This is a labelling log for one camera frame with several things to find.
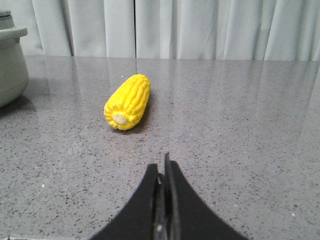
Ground white curtain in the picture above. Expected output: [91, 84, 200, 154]
[0, 0, 320, 61]

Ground pale green electric pot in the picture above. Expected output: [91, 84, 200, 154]
[0, 26, 29, 107]

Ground yellow corn cob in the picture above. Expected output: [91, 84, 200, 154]
[104, 74, 151, 131]

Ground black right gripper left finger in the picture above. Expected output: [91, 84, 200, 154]
[91, 163, 167, 240]

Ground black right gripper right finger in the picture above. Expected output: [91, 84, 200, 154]
[164, 152, 246, 240]

